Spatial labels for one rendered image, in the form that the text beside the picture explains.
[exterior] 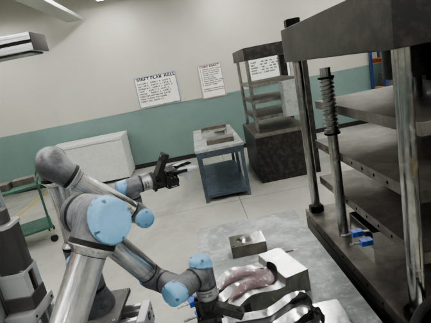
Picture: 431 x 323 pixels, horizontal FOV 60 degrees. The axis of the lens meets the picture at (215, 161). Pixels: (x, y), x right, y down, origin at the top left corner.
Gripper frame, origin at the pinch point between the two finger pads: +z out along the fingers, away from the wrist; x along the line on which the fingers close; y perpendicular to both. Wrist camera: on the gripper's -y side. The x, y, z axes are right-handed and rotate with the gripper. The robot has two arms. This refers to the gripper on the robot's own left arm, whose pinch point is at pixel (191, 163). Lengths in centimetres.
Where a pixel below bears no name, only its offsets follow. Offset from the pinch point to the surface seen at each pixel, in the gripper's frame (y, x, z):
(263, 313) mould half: 51, 48, 2
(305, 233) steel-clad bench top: 67, -5, 67
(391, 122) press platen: -13, 52, 67
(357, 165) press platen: 15, 27, 75
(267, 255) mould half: 53, 15, 26
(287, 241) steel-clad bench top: 67, -5, 54
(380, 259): 59, 45, 73
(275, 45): -14, -308, 272
